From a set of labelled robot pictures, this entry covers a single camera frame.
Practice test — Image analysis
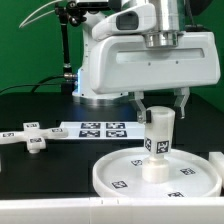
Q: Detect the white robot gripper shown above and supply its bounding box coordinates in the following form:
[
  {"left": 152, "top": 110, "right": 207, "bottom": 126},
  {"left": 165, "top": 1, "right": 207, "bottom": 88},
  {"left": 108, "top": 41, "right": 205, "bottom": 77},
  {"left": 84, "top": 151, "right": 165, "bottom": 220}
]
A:
[{"left": 89, "top": 32, "right": 220, "bottom": 124}]

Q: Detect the white round table top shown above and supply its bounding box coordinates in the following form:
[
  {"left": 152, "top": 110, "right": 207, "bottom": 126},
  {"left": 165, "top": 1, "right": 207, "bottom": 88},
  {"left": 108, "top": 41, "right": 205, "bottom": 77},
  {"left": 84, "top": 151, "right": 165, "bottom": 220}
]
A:
[{"left": 92, "top": 147, "right": 222, "bottom": 198}]

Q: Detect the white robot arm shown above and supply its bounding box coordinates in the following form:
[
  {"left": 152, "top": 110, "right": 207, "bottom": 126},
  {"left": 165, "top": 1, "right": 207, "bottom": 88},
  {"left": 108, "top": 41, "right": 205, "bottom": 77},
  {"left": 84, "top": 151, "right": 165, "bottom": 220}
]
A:
[{"left": 73, "top": 0, "right": 220, "bottom": 123}]

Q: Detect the white marker sheet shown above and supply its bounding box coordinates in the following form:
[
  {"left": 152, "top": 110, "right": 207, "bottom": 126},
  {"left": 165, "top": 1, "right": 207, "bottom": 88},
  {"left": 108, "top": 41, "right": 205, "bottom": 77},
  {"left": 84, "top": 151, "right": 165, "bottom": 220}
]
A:
[{"left": 60, "top": 122, "right": 144, "bottom": 140}]

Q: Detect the white block at right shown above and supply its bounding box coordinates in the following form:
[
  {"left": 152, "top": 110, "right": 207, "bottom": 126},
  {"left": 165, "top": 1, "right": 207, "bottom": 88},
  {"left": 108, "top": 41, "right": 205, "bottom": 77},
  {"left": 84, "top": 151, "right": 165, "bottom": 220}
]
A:
[{"left": 209, "top": 152, "right": 224, "bottom": 185}]

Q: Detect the white cross-shaped table base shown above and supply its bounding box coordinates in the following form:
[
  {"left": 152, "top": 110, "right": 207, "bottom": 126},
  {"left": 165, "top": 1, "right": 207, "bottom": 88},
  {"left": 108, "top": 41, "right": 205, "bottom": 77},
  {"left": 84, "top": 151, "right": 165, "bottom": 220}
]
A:
[{"left": 0, "top": 122, "right": 68, "bottom": 154}]

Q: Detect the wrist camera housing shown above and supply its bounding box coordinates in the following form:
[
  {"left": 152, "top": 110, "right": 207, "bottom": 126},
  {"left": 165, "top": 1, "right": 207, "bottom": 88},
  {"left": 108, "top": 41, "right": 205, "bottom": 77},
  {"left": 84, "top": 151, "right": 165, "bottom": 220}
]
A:
[{"left": 92, "top": 4, "right": 156, "bottom": 41}]

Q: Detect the black cable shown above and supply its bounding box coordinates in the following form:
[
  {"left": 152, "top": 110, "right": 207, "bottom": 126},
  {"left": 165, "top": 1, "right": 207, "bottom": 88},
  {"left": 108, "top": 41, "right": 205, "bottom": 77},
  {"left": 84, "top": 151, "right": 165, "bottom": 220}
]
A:
[{"left": 0, "top": 75, "right": 68, "bottom": 96}]

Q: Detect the white front rail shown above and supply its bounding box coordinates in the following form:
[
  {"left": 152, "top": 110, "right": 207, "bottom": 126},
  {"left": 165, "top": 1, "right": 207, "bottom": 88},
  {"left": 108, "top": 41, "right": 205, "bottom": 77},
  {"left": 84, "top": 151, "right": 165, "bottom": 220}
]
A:
[{"left": 0, "top": 197, "right": 224, "bottom": 224}]

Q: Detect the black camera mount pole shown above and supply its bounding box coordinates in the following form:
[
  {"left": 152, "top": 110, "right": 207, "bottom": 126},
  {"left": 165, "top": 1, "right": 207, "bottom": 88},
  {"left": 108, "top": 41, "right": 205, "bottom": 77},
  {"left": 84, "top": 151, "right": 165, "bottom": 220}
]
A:
[{"left": 55, "top": 1, "right": 86, "bottom": 95}]

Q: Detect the white cable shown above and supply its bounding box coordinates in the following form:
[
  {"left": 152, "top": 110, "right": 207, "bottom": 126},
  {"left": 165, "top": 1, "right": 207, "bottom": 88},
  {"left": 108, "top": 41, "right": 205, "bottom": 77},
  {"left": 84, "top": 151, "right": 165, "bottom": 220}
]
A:
[{"left": 18, "top": 0, "right": 64, "bottom": 29}]

